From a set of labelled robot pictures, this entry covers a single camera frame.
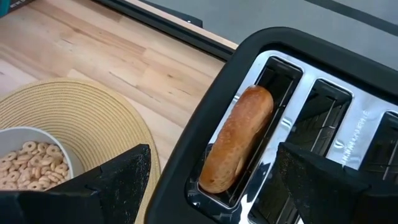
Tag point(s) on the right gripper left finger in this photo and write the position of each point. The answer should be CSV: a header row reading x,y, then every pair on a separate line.
x,y
118,186

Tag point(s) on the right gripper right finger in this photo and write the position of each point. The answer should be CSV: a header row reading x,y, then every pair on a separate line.
x,y
323,193

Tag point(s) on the grey-white ceramic bowl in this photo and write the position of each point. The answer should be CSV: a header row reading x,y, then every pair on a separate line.
x,y
66,149

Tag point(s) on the toasted bagel half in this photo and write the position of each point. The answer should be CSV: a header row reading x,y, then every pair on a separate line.
x,y
236,140

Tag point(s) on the Pumpkin O's cereal box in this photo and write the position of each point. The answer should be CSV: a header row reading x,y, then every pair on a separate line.
x,y
6,6

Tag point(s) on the round woven straw placemat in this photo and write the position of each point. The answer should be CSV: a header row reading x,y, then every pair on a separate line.
x,y
87,115

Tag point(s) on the cereal rings heap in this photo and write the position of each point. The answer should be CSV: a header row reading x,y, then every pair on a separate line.
x,y
31,165

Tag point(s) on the black four-slot toaster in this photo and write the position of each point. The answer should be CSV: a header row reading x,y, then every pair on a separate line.
x,y
199,124

